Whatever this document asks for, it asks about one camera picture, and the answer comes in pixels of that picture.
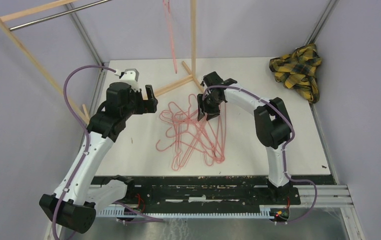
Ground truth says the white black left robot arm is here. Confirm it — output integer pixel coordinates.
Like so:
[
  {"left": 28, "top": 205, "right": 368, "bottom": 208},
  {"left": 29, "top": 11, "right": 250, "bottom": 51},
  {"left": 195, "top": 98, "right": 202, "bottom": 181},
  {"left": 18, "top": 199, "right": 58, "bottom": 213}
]
[{"left": 39, "top": 81, "right": 158, "bottom": 234}]

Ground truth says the metal rack rod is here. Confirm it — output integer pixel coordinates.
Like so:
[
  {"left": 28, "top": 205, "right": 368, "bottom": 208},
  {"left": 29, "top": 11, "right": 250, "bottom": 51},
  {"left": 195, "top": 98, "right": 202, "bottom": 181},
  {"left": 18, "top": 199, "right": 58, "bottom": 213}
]
[{"left": 8, "top": 0, "right": 111, "bottom": 32}]

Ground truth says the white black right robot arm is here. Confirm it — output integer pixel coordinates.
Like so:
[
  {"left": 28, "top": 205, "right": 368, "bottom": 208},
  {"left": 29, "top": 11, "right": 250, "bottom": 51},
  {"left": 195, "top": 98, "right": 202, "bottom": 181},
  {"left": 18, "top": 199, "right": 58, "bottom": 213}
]
[{"left": 197, "top": 71, "right": 295, "bottom": 204}]

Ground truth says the white slotted cable duct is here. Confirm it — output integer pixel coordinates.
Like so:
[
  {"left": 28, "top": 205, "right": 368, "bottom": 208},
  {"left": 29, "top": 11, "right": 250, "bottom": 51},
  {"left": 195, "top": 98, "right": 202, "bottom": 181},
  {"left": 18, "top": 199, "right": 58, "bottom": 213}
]
[{"left": 96, "top": 205, "right": 289, "bottom": 221}]

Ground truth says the yellow plaid shirt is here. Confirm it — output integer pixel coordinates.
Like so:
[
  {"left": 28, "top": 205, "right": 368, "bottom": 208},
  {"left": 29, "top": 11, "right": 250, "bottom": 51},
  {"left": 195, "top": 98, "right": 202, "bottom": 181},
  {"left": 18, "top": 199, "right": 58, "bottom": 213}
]
[{"left": 268, "top": 43, "right": 323, "bottom": 104}]

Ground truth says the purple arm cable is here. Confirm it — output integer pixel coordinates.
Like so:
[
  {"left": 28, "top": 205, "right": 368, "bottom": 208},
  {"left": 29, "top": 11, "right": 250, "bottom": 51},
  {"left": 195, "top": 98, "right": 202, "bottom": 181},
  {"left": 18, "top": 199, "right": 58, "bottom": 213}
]
[
  {"left": 202, "top": 85, "right": 319, "bottom": 226},
  {"left": 51, "top": 64, "right": 167, "bottom": 240}
]

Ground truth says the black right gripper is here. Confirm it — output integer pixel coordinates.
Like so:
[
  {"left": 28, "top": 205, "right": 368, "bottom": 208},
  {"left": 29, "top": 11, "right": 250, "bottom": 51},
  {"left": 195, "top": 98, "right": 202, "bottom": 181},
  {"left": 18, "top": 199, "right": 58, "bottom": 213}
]
[{"left": 196, "top": 92, "right": 223, "bottom": 121}]

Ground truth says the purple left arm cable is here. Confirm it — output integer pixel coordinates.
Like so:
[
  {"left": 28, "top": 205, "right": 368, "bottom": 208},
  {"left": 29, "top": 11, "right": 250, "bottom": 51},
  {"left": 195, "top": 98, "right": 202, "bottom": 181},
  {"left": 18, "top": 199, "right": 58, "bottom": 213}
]
[{"left": 51, "top": 64, "right": 167, "bottom": 240}]

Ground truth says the pink wire hanger with hook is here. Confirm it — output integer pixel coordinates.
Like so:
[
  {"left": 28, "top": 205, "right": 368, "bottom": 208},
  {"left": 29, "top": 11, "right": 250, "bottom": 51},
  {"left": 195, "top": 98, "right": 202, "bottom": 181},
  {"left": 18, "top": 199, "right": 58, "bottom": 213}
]
[{"left": 155, "top": 124, "right": 189, "bottom": 152}]

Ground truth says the pink wire hanger pile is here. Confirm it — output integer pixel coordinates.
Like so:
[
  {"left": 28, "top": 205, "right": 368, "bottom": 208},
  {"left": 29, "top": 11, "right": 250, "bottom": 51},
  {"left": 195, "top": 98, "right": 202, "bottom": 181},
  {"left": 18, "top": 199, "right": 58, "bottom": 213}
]
[{"left": 155, "top": 94, "right": 227, "bottom": 172}]

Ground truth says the wooden clothes rack frame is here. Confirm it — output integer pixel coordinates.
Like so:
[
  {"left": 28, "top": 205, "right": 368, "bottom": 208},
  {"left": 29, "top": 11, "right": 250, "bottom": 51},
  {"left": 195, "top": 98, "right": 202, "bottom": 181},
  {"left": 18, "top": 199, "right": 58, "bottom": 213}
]
[{"left": 0, "top": 0, "right": 211, "bottom": 125}]

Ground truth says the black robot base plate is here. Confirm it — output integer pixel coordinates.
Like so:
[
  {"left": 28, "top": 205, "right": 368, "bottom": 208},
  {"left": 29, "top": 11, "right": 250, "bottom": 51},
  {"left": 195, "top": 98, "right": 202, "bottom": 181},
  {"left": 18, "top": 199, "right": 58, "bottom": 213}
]
[{"left": 91, "top": 175, "right": 337, "bottom": 215}]

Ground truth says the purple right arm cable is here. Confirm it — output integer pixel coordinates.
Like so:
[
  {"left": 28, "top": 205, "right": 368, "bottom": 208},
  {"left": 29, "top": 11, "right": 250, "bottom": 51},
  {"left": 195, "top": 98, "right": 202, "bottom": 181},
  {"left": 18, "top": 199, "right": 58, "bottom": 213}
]
[{"left": 202, "top": 85, "right": 319, "bottom": 226}]

